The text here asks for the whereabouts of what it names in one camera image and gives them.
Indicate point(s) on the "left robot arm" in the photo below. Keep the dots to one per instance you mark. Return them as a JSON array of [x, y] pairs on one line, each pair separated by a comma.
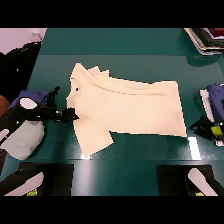
[[20, 116]]

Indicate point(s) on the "heap of black clothes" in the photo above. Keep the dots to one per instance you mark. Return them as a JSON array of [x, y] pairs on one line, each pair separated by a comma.
[[18, 71]]

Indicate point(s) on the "brown garment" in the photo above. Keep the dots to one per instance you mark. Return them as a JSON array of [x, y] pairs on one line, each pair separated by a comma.
[[3, 105]]

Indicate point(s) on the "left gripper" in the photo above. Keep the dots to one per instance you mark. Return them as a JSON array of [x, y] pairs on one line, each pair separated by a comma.
[[70, 114]]

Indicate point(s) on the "purple-blue garment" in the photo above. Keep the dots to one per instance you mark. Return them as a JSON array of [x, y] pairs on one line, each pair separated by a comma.
[[35, 95]]

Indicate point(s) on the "blue garment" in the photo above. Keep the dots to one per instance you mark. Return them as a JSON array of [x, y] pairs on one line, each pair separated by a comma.
[[217, 100]]

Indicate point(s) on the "pale grey garment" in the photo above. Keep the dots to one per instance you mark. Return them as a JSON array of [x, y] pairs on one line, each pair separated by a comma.
[[23, 141]]

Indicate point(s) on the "white garment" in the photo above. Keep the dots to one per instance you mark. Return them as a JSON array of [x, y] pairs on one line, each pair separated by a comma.
[[207, 105]]

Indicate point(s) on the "cream shirt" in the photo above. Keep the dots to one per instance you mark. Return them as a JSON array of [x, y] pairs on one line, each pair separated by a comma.
[[133, 106]]

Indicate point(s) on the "stack of folded clothes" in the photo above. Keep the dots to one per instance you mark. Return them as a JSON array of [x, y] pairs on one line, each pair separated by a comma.
[[207, 41]]

